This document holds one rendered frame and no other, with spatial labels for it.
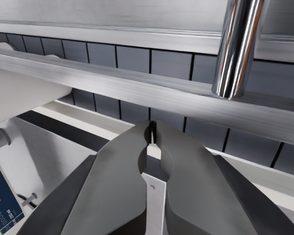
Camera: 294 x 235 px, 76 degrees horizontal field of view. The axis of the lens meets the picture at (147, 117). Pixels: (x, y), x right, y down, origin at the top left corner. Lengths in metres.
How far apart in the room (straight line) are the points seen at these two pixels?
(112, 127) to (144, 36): 0.09
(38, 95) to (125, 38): 0.11
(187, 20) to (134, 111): 0.11
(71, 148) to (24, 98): 0.14
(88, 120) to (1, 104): 0.08
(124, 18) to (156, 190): 0.21
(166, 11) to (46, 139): 0.29
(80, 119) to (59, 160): 0.19
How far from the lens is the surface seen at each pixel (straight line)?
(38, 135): 0.41
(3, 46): 0.33
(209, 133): 0.18
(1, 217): 0.62
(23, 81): 0.22
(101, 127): 0.20
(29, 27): 0.30
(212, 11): 0.21
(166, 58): 0.17
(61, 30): 0.25
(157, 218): 0.31
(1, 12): 0.45
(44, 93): 0.23
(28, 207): 0.73
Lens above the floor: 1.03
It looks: 49 degrees down
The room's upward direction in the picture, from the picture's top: 131 degrees counter-clockwise
